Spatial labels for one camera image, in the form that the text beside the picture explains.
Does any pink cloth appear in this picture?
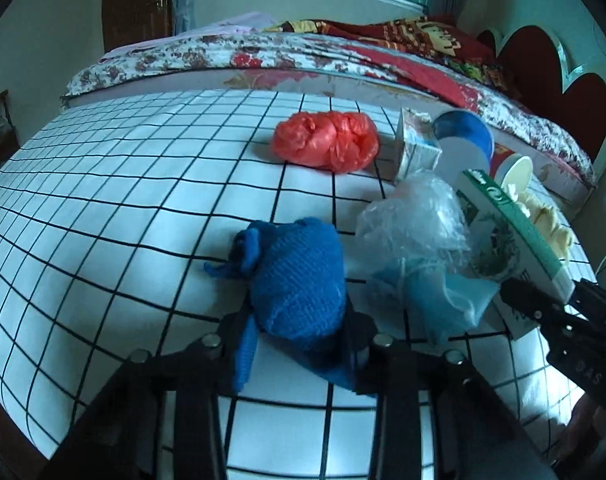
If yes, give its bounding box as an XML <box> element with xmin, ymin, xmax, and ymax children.
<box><xmin>98</xmin><ymin>10</ymin><xmax>276</xmax><ymax>63</ymax></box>

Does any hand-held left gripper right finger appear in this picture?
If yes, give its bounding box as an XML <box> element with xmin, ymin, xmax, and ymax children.
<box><xmin>343</xmin><ymin>300</ymin><xmax>559</xmax><ymax>480</ymax></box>

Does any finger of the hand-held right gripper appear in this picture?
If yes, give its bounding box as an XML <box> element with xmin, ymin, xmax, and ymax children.
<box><xmin>500</xmin><ymin>277</ymin><xmax>566</xmax><ymax>325</ymax></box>
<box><xmin>566</xmin><ymin>280</ymin><xmax>606</xmax><ymax>333</ymax></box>

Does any blue paper cup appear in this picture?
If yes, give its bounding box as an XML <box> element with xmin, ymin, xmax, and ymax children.
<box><xmin>431</xmin><ymin>110</ymin><xmax>495</xmax><ymax>181</ymax></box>

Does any red and white paper cup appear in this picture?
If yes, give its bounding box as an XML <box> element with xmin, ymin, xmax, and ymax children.
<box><xmin>488</xmin><ymin>142</ymin><xmax>535</xmax><ymax>196</ymax></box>

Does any clear plastic bag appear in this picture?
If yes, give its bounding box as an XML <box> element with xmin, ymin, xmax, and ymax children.
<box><xmin>355</xmin><ymin>170</ymin><xmax>474</xmax><ymax>281</ymax></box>

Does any red printed blanket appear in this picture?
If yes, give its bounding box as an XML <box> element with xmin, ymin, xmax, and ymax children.
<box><xmin>263</xmin><ymin>16</ymin><xmax>519</xmax><ymax>116</ymax></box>

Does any green and white box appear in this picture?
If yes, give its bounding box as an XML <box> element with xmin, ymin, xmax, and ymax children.
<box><xmin>456</xmin><ymin>167</ymin><xmax>576</xmax><ymax>341</ymax></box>

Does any red plastic bag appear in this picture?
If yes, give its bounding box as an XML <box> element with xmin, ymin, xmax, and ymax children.
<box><xmin>273</xmin><ymin>110</ymin><xmax>380</xmax><ymax>175</ymax></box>

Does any brown wooden door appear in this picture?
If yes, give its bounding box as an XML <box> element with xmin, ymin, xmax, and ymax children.
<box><xmin>102</xmin><ymin>0</ymin><xmax>174</xmax><ymax>56</ymax></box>

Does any white grid tablecloth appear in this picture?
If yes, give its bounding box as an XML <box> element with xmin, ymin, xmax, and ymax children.
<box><xmin>0</xmin><ymin>89</ymin><xmax>601</xmax><ymax>480</ymax></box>

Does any small white carton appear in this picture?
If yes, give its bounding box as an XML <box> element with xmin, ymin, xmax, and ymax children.
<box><xmin>394</xmin><ymin>107</ymin><xmax>443</xmax><ymax>183</ymax></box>

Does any blue knitted cloth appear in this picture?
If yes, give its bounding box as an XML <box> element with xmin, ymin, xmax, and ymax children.
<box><xmin>204</xmin><ymin>216</ymin><xmax>379</xmax><ymax>397</ymax></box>

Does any red and white headboard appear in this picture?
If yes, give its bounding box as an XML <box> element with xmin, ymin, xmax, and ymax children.
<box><xmin>476</xmin><ymin>25</ymin><xmax>606</xmax><ymax>181</ymax></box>

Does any bed with floral cover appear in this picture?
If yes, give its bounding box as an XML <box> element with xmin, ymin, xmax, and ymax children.
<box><xmin>65</xmin><ymin>35</ymin><xmax>596</xmax><ymax>188</ymax></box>

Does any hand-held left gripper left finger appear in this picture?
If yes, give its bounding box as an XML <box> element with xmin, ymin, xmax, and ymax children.
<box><xmin>38</xmin><ymin>310</ymin><xmax>259</xmax><ymax>480</ymax></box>

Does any dark wooden furniture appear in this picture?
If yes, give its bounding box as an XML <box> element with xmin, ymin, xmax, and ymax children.
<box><xmin>0</xmin><ymin>90</ymin><xmax>21</xmax><ymax>166</ymax></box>

